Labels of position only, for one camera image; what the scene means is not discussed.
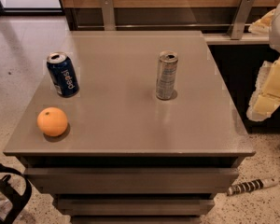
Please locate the metal bracket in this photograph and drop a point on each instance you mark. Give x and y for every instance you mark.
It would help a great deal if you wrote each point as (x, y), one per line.
(237, 26)
(108, 14)

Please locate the orange fruit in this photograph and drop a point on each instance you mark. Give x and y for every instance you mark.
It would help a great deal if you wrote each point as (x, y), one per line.
(52, 121)

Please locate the left metal bracket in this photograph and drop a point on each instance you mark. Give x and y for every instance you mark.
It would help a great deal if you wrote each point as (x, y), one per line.
(108, 14)

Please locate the blue pepsi can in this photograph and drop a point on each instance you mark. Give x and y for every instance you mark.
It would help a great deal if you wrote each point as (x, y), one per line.
(62, 74)

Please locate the white power strip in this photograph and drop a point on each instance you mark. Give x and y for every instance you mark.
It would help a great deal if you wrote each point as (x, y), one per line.
(251, 186)

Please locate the right metal bracket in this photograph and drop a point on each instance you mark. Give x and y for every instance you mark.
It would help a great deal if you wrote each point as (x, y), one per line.
(237, 26)

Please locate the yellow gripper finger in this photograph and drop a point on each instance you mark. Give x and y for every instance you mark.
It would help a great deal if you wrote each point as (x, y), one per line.
(266, 97)
(262, 25)

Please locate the tall silver drink can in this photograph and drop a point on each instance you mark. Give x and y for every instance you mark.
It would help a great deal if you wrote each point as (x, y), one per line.
(166, 71)

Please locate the black strap object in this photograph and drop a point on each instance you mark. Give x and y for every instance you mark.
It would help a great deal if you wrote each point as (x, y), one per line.
(18, 201)

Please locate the wooden wall bench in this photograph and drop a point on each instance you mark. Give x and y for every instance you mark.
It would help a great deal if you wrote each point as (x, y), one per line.
(211, 17)

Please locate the grey drawer cabinet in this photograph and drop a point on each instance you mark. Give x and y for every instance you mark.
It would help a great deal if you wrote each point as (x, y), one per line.
(128, 157)

